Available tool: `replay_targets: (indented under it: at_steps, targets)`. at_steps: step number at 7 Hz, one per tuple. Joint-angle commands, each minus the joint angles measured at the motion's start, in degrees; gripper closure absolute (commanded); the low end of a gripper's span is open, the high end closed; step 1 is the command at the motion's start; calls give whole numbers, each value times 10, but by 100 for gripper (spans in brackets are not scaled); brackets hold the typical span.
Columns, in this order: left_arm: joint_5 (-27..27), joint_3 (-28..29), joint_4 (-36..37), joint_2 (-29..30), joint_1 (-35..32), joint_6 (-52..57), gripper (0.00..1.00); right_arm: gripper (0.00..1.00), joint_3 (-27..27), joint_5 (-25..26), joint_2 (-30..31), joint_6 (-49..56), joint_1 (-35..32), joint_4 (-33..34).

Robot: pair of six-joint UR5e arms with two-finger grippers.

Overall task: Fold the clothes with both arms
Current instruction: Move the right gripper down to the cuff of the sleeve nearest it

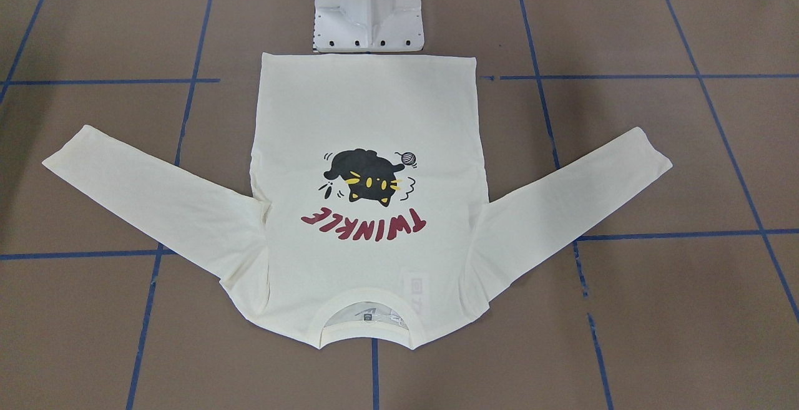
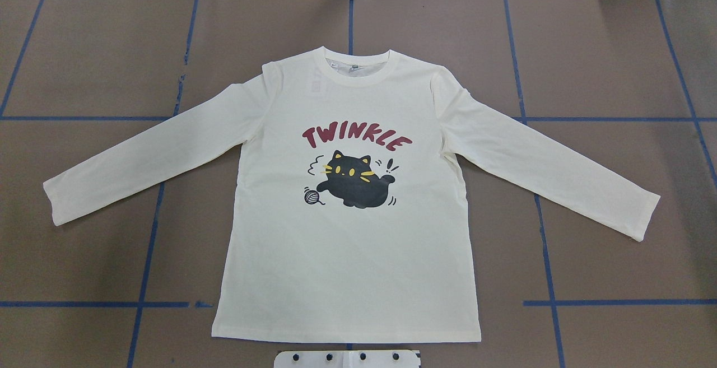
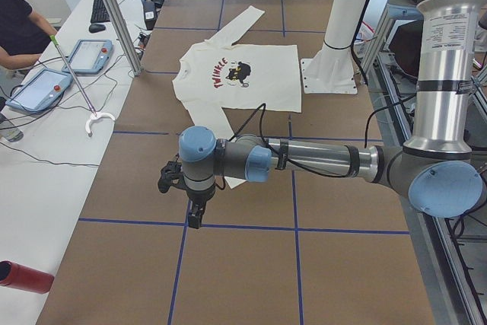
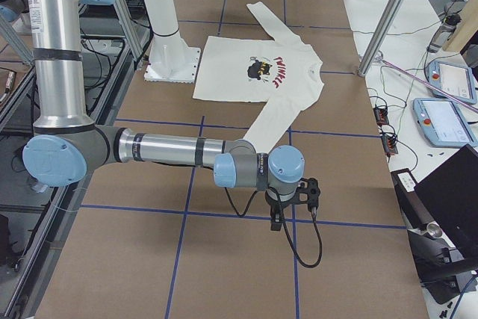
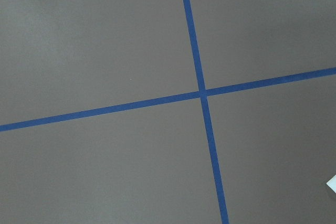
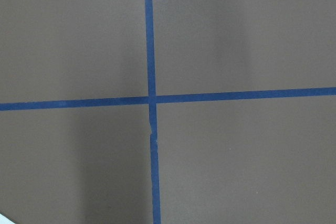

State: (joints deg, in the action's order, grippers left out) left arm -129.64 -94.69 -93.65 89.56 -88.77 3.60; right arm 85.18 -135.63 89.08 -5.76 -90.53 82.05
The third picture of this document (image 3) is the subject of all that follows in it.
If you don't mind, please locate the cream long-sleeve cat shirt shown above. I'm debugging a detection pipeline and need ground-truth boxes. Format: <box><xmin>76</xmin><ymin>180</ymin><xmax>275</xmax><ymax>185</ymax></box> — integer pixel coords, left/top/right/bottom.
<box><xmin>172</xmin><ymin>5</ymin><xmax>303</xmax><ymax>190</ymax></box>

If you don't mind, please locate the reacher grabber stick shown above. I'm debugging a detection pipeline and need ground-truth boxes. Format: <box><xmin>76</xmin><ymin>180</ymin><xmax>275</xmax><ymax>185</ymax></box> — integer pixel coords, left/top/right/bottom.
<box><xmin>49</xmin><ymin>35</ymin><xmax>116</xmax><ymax>138</ymax></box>

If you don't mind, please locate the red cylinder bottle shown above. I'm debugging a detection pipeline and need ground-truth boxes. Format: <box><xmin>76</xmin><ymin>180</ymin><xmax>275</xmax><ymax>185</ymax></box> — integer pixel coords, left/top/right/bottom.
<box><xmin>1</xmin><ymin>260</ymin><xmax>54</xmax><ymax>294</ymax></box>

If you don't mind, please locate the far teach pendant tablet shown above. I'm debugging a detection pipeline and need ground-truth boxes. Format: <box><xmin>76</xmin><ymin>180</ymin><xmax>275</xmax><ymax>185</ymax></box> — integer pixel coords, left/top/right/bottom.
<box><xmin>68</xmin><ymin>39</ymin><xmax>113</xmax><ymax>75</ymax></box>

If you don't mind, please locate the teach pendant tablet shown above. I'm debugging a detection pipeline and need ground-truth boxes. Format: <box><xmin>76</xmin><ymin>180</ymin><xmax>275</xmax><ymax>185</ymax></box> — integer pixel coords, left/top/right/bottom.
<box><xmin>6</xmin><ymin>69</ymin><xmax>73</xmax><ymax>113</ymax></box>
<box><xmin>68</xmin><ymin>39</ymin><xmax>113</xmax><ymax>75</ymax></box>

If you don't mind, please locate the near teach pendant tablet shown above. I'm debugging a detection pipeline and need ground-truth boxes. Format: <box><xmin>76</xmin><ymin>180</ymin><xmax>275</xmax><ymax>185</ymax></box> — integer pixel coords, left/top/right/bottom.
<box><xmin>6</xmin><ymin>69</ymin><xmax>73</xmax><ymax>113</ymax></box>

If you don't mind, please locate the black power adapter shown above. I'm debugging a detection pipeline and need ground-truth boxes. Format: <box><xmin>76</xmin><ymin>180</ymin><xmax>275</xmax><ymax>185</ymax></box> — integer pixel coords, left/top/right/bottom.
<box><xmin>142</xmin><ymin>0</ymin><xmax>158</xmax><ymax>30</ymax></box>

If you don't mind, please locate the black computer mouse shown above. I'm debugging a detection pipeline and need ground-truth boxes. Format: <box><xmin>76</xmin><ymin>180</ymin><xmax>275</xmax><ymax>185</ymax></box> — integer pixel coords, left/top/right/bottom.
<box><xmin>88</xmin><ymin>23</ymin><xmax>106</xmax><ymax>33</ymax></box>

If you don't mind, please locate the black keyboard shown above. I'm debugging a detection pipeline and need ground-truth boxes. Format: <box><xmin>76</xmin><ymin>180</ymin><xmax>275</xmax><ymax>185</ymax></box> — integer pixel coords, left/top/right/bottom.
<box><xmin>91</xmin><ymin>0</ymin><xmax>110</xmax><ymax>24</ymax></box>

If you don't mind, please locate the person in dark shirt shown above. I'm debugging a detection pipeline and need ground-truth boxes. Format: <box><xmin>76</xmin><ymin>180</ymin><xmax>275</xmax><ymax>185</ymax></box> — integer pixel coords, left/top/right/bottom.
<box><xmin>1</xmin><ymin>0</ymin><xmax>57</xmax><ymax>70</ymax></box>

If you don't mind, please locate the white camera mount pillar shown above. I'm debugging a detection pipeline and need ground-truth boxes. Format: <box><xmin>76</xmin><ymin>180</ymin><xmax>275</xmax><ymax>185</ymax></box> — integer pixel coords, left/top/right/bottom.
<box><xmin>301</xmin><ymin>0</ymin><xmax>367</xmax><ymax>94</ymax></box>

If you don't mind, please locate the aluminium frame post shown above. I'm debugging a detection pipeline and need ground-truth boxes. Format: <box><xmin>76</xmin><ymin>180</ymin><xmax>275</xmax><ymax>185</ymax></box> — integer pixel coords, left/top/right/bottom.
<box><xmin>103</xmin><ymin>0</ymin><xmax>142</xmax><ymax>76</ymax></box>

